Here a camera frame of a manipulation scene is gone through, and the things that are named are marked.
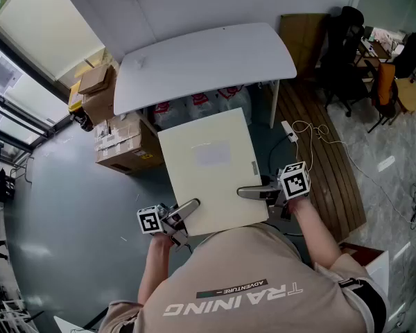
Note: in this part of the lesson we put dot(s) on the cluttered wooden side desk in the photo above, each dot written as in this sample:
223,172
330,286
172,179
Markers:
381,47

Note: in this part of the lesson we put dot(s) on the window with white blind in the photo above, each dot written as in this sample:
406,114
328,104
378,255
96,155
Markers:
38,30

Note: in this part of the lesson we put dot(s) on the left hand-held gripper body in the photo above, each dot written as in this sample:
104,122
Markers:
149,220

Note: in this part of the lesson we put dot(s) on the red and white box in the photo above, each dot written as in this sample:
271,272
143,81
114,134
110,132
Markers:
364,258

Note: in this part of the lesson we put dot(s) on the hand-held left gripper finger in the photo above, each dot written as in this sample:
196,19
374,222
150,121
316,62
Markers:
187,207

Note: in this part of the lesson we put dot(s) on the brown cardboard sheet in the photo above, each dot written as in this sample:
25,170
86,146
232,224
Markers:
303,43

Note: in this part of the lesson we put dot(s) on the medium cardboard box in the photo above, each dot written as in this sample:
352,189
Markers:
100,106

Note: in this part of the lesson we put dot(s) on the white power strip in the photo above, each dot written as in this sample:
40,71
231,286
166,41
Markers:
288,130

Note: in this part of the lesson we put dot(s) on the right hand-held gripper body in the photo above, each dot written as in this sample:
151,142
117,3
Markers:
294,182

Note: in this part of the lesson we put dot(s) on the wooden slat panel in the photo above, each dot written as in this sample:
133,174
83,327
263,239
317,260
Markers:
326,172

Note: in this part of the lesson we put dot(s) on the black office chair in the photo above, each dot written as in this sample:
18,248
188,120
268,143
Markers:
345,64

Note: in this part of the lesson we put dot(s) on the crumpled clear plastic wrap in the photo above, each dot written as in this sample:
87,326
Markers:
140,61

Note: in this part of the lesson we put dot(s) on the cream folder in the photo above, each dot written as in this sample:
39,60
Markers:
215,182

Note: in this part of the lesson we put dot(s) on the clear bag with red print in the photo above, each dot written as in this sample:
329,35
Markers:
170,116
202,106
237,101

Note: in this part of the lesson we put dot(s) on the small cardboard box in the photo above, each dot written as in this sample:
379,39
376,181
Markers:
95,78

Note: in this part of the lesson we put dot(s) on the orange chair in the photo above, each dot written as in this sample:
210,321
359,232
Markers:
386,85

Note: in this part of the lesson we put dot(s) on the large taped cardboard box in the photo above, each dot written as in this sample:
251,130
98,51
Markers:
121,144

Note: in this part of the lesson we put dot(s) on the yellow plastic bin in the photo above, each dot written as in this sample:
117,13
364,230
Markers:
74,99

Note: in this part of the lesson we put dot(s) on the white table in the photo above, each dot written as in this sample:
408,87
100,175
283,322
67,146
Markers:
201,68

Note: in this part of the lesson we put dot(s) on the person's right forearm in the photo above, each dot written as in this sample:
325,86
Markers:
315,234

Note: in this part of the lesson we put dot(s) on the person's beige printed t-shirt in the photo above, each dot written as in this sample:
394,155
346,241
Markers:
246,272

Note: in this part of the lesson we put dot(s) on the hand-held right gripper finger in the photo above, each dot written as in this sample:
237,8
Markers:
251,193

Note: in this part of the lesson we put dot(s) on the person's left forearm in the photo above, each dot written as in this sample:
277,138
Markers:
156,272

